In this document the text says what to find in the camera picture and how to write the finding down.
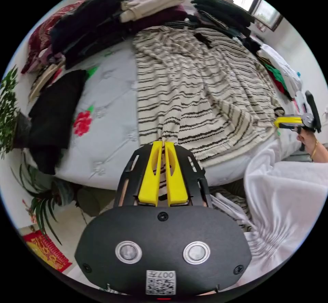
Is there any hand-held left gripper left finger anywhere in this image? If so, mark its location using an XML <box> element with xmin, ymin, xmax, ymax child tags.
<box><xmin>138</xmin><ymin>141</ymin><xmax>163</xmax><ymax>205</ymax></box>

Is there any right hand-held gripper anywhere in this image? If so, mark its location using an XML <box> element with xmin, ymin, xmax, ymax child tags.
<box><xmin>273</xmin><ymin>113</ymin><xmax>321</xmax><ymax>133</ymax></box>

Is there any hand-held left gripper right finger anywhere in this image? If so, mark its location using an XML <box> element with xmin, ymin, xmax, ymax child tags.
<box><xmin>165</xmin><ymin>141</ymin><xmax>189</xmax><ymax>205</ymax></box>

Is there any black and white striped long sleeve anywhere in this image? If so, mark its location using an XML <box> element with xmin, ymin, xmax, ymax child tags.
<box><xmin>132</xmin><ymin>25</ymin><xmax>285</xmax><ymax>197</ymax></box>

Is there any person's right forearm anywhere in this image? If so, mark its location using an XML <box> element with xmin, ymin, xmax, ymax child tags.
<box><xmin>310</xmin><ymin>140</ymin><xmax>328</xmax><ymax>163</ymax></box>

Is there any potted plant with long leaves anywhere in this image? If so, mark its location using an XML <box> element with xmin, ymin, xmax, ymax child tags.
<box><xmin>10</xmin><ymin>152</ymin><xmax>77</xmax><ymax>246</ymax></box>

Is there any person's right hand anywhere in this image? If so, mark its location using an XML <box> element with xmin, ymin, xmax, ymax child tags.
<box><xmin>296</xmin><ymin>129</ymin><xmax>318</xmax><ymax>158</ymax></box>

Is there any pile of white and green clothes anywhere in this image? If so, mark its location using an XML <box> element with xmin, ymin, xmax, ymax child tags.
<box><xmin>241</xmin><ymin>36</ymin><xmax>303</xmax><ymax>102</ymax></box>

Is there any person's body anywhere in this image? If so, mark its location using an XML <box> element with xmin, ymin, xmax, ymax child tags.
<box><xmin>209</xmin><ymin>139</ymin><xmax>328</xmax><ymax>292</ymax></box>

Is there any bed with grey flowered quilt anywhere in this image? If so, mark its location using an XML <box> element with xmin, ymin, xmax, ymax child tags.
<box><xmin>22</xmin><ymin>14</ymin><xmax>305</xmax><ymax>190</ymax></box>

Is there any black garment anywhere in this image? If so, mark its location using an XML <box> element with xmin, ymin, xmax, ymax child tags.
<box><xmin>27</xmin><ymin>69</ymin><xmax>88</xmax><ymax>176</ymax></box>

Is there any red and gold floor mat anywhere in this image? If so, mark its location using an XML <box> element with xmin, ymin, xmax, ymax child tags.
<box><xmin>22</xmin><ymin>229</ymin><xmax>73</xmax><ymax>273</ymax></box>

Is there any pile of dark green clothes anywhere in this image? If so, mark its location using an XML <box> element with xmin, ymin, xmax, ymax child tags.
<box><xmin>188</xmin><ymin>0</ymin><xmax>257</xmax><ymax>40</ymax></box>

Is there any potted plant with small leaves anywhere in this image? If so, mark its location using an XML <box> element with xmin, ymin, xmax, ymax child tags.
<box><xmin>0</xmin><ymin>65</ymin><xmax>32</xmax><ymax>159</ymax></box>

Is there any pile of dark and cream clothes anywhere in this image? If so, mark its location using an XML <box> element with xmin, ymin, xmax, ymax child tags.
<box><xmin>49</xmin><ymin>0</ymin><xmax>190</xmax><ymax>70</ymax></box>

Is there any red patterned blanket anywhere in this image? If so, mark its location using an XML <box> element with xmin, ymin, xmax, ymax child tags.
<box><xmin>21</xmin><ymin>0</ymin><xmax>85</xmax><ymax>75</ymax></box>

